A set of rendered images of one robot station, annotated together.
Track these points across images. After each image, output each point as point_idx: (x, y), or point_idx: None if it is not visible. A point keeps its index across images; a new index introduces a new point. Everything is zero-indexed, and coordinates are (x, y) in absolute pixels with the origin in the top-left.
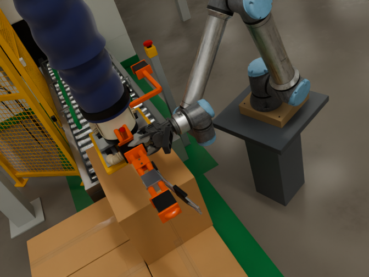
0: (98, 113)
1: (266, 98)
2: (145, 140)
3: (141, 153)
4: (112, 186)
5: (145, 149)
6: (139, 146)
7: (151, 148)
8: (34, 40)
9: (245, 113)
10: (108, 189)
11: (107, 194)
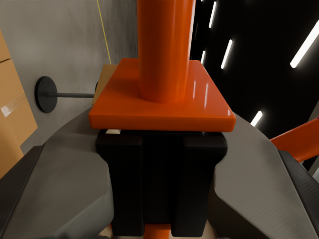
0: None
1: None
2: (247, 180)
3: (191, 37)
4: (2, 159)
5: (142, 139)
6: (224, 100)
7: (88, 191)
8: None
9: None
10: (8, 148)
11: (8, 132)
